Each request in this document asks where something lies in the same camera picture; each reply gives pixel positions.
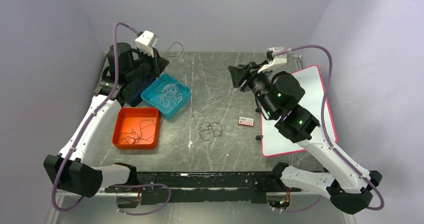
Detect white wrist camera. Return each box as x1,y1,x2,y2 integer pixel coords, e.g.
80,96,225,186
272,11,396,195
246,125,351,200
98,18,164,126
134,30,159,58
257,47,288,74

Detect brown and white cables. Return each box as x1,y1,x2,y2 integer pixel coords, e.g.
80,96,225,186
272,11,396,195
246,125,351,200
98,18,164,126
198,121,224,142

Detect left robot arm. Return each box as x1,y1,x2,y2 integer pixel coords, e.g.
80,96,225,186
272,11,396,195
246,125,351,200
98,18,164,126
43,41,169,202

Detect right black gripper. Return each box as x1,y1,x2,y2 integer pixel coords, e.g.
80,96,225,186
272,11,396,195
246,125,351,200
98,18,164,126
228,59,278,118

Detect orange tray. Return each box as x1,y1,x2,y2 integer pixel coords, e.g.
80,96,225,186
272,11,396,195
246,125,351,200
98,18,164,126
112,107,161,150

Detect pink framed whiteboard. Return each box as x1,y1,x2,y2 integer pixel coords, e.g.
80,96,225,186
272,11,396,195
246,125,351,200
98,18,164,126
261,65,338,157

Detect navy blue tray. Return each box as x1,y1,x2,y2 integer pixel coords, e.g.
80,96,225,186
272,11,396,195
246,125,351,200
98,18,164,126
121,75,156,107

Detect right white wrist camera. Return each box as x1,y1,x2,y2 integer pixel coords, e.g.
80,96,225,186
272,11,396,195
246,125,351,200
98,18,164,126
257,47,288,74

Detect red white small box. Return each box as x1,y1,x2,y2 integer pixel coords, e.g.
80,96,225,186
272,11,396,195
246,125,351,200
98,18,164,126
238,116,254,127

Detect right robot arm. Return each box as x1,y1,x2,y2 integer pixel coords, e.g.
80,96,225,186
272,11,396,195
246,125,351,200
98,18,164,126
228,62,382,215

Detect teal tray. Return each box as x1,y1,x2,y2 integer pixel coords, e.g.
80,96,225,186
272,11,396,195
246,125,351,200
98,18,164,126
141,73,192,120

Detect white cable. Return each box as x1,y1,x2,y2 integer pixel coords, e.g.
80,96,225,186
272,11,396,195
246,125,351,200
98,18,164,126
155,80,185,111

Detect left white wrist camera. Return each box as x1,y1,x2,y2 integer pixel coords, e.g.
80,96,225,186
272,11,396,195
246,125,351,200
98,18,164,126
134,30,159,58

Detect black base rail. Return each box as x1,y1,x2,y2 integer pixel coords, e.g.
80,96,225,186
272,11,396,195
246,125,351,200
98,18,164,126
104,171,289,205

